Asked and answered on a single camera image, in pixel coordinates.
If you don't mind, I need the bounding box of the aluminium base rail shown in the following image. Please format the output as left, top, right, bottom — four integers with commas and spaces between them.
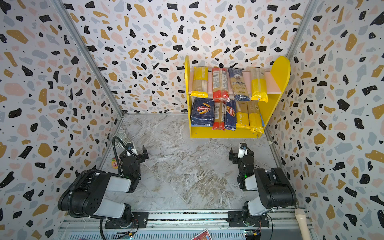
55, 208, 317, 240

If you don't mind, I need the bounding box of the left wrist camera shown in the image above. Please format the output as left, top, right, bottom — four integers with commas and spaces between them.
126, 142, 137, 156

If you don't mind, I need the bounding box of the red spaghetti bag with barcode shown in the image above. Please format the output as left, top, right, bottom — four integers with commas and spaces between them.
212, 68, 231, 102

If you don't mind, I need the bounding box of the beige recorder flute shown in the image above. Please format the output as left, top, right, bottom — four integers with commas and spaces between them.
295, 209, 312, 240

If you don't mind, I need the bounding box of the yellow Pastatime spaghetti bag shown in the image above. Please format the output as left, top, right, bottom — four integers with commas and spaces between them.
236, 101, 250, 130
191, 67, 209, 98

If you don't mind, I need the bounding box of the small pink yellow toy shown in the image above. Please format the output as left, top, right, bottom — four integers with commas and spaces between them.
111, 158, 119, 169

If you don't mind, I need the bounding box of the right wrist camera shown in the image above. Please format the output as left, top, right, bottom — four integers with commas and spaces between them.
238, 143, 248, 159

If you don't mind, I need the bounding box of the black corrugated cable conduit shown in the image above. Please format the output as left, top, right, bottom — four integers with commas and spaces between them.
66, 135, 133, 240

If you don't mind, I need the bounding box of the dark blue Ankara spaghetti bag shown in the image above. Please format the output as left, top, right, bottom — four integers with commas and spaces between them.
228, 68, 251, 102

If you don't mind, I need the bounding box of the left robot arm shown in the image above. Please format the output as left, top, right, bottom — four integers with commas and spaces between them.
58, 143, 149, 224

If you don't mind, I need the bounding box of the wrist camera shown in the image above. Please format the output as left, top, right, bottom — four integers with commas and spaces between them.
238, 143, 248, 159
126, 142, 137, 156

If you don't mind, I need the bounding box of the yellow shelf unit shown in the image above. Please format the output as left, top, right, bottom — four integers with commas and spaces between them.
185, 56, 291, 139

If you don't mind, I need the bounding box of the red printed card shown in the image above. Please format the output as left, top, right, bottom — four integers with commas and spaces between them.
191, 230, 212, 240

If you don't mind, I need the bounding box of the blue Barilla spaghetti box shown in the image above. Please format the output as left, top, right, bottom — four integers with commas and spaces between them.
225, 100, 237, 131

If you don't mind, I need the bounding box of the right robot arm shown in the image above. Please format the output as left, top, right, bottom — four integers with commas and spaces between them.
228, 143, 297, 228

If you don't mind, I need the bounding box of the white ribbed ceramic cup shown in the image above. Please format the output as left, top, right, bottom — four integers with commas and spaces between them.
115, 132, 131, 144

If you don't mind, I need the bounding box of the blue Barilla rigatoni box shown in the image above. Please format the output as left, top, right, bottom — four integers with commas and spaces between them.
191, 98, 215, 127

